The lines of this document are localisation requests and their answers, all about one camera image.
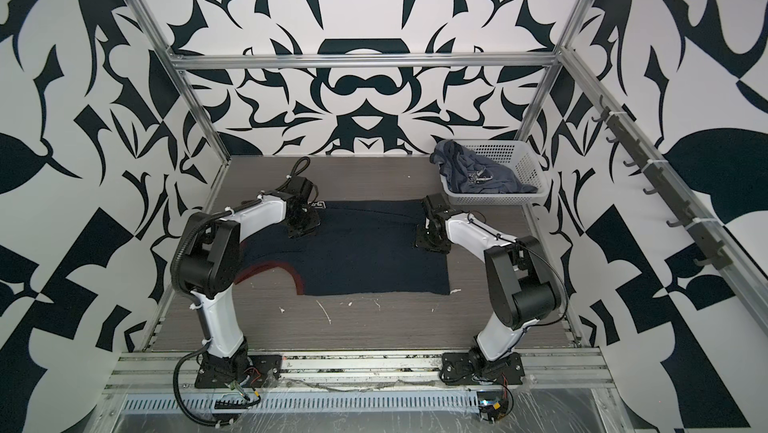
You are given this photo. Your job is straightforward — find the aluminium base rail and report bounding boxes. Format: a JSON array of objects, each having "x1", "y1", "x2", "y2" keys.
[{"x1": 104, "y1": 347, "x2": 613, "y2": 395}]

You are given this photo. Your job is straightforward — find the navy tank top red trim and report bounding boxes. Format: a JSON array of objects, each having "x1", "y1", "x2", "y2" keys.
[{"x1": 236, "y1": 200, "x2": 450, "y2": 296}]

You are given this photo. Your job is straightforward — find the blue-grey tank top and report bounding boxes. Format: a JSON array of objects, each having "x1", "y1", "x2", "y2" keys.
[{"x1": 429, "y1": 140, "x2": 538, "y2": 195}]

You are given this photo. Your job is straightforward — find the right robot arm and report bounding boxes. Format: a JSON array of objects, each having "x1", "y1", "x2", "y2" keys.
[{"x1": 416, "y1": 194, "x2": 563, "y2": 383}]

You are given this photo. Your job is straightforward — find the white plastic laundry basket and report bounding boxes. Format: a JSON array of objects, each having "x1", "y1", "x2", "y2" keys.
[{"x1": 438, "y1": 140, "x2": 550, "y2": 206}]

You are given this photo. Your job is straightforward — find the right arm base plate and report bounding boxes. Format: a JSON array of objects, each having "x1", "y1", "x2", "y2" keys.
[{"x1": 438, "y1": 348, "x2": 526, "y2": 386}]

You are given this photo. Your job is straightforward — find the white slotted cable duct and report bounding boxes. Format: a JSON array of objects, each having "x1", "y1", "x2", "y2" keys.
[{"x1": 122, "y1": 389, "x2": 484, "y2": 415}]

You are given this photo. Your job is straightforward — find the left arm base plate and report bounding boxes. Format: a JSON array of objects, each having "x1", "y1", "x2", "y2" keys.
[{"x1": 194, "y1": 353, "x2": 283, "y2": 389}]

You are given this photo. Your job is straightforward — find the small green circuit board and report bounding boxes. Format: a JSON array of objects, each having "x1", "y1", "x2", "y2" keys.
[{"x1": 477, "y1": 389, "x2": 514, "y2": 423}]

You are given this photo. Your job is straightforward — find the black corrugated cable hose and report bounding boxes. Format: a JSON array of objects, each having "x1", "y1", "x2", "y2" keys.
[{"x1": 170, "y1": 156, "x2": 313, "y2": 428}]

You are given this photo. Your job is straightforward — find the aluminium frame crossbar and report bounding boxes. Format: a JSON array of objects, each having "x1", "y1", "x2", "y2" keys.
[{"x1": 170, "y1": 52, "x2": 555, "y2": 71}]

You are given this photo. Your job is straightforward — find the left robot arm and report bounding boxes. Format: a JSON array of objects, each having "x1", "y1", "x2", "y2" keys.
[{"x1": 170, "y1": 175, "x2": 320, "y2": 372}]

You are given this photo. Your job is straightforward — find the wall hook rail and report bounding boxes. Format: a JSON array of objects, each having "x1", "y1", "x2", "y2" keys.
[{"x1": 594, "y1": 95, "x2": 733, "y2": 270}]

